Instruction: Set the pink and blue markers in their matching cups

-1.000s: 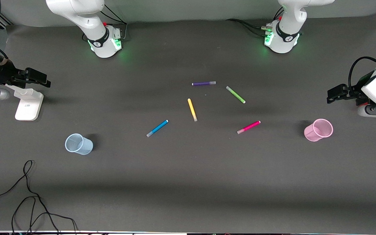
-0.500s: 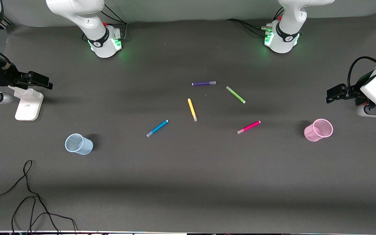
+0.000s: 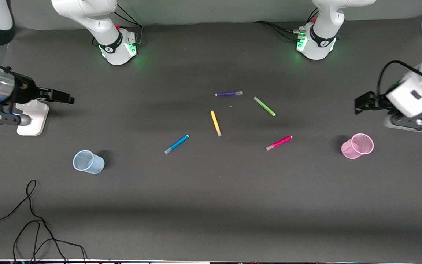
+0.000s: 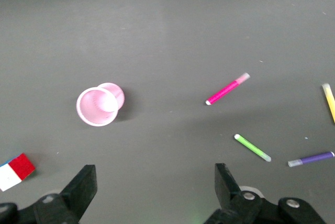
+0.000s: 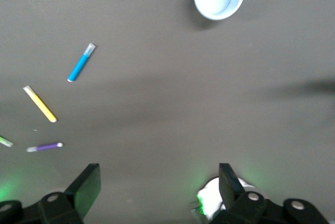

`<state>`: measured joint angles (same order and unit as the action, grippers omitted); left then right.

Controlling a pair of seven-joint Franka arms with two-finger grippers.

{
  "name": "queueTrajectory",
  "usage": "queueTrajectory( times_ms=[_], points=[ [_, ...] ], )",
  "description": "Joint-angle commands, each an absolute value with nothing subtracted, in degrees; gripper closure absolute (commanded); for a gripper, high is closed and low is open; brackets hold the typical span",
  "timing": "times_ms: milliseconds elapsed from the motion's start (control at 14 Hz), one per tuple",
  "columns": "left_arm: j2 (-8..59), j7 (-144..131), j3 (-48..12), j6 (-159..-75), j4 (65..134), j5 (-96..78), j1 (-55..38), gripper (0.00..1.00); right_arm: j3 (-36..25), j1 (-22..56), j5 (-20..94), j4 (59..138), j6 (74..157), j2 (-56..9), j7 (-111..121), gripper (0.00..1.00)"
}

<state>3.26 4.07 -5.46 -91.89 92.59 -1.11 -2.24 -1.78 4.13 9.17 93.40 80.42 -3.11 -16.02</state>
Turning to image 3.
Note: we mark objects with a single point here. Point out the yellow marker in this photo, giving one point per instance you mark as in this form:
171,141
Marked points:
215,123

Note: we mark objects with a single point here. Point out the pink marker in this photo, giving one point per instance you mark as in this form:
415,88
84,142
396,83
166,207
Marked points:
279,143

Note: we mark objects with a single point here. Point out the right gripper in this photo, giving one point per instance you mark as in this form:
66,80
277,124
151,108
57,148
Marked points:
26,89

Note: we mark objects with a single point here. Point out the white camera stand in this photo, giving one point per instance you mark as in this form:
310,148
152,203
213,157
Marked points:
33,119

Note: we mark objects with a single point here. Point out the light blue mesh cup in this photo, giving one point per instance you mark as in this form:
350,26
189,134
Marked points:
93,164

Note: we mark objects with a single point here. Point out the green marker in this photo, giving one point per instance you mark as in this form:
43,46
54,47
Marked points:
264,106

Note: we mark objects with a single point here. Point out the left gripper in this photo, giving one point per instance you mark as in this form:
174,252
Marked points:
376,101

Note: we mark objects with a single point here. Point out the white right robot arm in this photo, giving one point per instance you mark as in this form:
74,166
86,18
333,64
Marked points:
113,51

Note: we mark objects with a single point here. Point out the pink mesh cup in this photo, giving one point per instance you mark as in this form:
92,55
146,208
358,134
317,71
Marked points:
350,149

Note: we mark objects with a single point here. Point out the blue marker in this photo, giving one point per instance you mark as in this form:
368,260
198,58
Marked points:
177,144

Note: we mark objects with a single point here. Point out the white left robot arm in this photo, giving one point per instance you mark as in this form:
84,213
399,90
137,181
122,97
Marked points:
317,47

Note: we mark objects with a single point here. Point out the purple marker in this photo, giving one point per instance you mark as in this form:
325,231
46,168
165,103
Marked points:
228,94

